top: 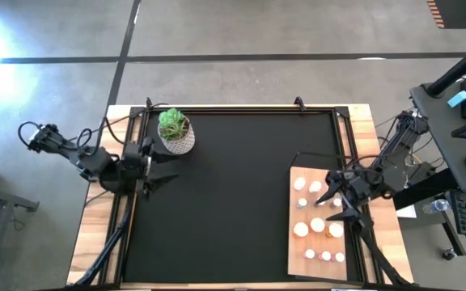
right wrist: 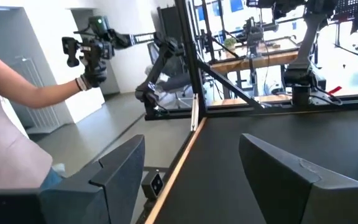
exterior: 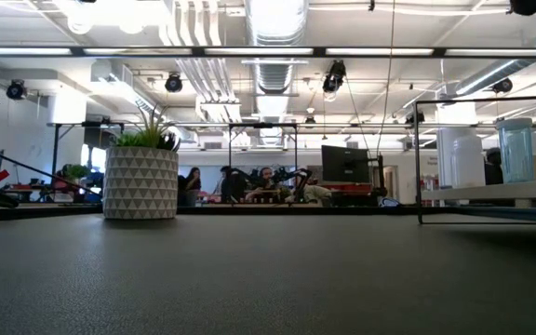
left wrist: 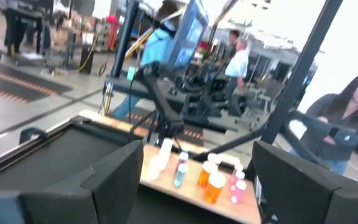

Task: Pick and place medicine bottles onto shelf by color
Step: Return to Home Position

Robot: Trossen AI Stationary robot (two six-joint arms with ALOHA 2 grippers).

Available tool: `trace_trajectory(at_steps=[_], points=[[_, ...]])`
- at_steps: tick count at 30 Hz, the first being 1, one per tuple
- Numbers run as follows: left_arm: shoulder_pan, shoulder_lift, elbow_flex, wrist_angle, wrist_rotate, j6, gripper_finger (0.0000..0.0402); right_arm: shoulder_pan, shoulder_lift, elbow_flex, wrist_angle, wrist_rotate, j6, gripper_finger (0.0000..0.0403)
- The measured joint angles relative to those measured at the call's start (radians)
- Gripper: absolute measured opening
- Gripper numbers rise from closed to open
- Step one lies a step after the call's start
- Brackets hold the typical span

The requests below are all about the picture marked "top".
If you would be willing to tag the pale blue pill bottle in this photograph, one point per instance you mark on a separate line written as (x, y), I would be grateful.
(315, 186)

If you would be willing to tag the black caster wheel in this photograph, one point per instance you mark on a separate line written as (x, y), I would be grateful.
(448, 254)

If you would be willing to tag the large orange pill bottle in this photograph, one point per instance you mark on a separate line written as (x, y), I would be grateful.
(301, 229)

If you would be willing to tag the white paper sheet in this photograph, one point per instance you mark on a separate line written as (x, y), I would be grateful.
(407, 212)

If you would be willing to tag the blue sticky note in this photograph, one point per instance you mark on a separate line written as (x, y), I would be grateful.
(458, 99)

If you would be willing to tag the clear water bottle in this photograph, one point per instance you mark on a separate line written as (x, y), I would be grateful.
(435, 206)

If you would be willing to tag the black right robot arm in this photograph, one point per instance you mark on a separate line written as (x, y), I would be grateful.
(395, 161)

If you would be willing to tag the white capped pill bottle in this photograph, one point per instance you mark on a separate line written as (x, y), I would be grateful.
(299, 184)

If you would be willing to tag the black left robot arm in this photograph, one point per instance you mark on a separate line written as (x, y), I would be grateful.
(91, 161)

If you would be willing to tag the black aluminium table frame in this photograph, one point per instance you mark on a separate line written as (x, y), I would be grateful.
(257, 108)

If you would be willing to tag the black power strip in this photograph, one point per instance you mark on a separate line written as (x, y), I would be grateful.
(423, 171)

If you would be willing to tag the black clamp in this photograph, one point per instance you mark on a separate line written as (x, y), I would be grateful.
(299, 103)
(149, 102)

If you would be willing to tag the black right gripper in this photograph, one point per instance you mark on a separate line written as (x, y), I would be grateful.
(356, 186)

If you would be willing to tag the black pole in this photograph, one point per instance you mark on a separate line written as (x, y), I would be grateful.
(459, 68)

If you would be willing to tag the succulent in patterned white pot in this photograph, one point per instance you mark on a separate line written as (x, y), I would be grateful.
(176, 135)

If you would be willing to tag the black table mat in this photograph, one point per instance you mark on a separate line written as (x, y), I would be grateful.
(225, 202)

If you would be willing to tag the black floor mat striped edge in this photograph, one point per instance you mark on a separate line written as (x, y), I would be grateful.
(459, 14)

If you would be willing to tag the black desk leg bar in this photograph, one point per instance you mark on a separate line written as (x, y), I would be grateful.
(423, 193)

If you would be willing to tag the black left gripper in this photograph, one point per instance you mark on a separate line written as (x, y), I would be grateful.
(136, 169)

